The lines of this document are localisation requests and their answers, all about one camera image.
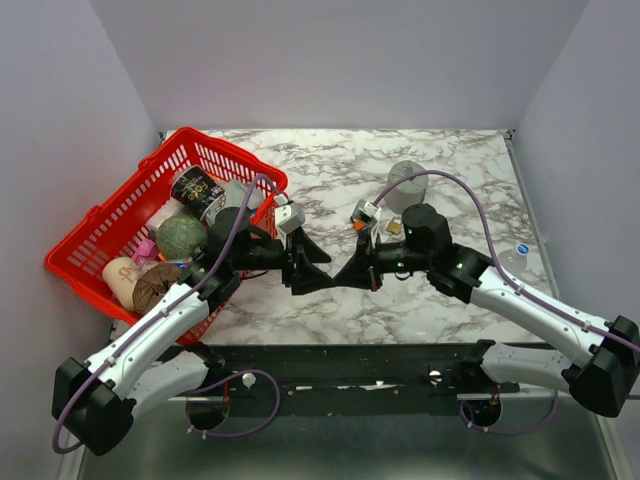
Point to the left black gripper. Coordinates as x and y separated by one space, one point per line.
306 278

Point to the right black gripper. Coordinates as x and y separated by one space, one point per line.
363 269

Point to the orange black padlock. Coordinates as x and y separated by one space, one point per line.
358 224

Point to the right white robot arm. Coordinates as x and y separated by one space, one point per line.
594 360

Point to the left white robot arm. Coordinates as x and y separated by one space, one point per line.
98 400

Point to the brass padlock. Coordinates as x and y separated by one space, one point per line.
394 226

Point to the grey cylinder holder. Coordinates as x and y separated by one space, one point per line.
409 192

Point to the grey crumpled bag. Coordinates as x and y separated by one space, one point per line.
235 193

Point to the green melon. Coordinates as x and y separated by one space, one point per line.
180 236

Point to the black coffee can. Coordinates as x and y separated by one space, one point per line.
199 193

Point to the brown paper roll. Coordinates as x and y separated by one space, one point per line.
153 284

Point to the clear plastic water bottle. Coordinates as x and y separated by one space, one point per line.
515 258

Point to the pink small box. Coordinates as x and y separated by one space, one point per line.
146 252

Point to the beige cup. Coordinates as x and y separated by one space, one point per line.
121 275

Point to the red plastic shopping basket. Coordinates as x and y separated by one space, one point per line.
115 228

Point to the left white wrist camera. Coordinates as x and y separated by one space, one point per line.
288 216

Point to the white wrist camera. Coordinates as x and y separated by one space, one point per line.
288 216
371 214

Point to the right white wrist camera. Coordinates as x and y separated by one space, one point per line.
371 214

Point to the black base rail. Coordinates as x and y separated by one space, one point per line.
346 380

